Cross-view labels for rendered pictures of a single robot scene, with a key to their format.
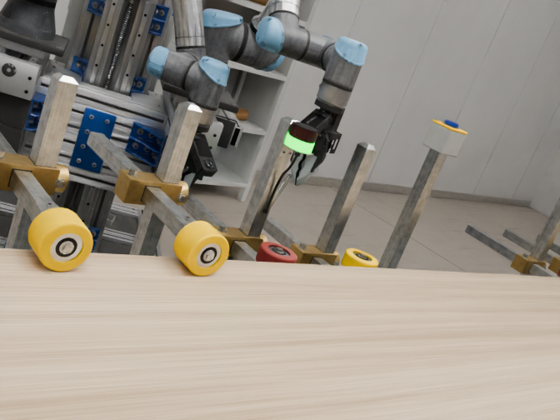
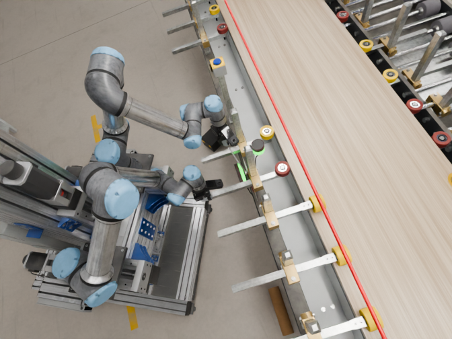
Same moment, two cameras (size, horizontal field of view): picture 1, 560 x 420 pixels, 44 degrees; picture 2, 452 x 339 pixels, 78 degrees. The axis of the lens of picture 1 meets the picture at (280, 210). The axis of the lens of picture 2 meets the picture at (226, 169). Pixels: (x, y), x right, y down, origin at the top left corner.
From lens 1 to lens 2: 1.51 m
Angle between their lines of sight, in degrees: 54
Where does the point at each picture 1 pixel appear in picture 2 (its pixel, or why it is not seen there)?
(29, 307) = (375, 264)
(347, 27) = not seen: outside the picture
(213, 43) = (124, 160)
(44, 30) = not seen: hidden behind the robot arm
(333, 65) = (218, 116)
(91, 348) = (390, 247)
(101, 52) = not seen: hidden behind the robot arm
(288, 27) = (196, 131)
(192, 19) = (151, 176)
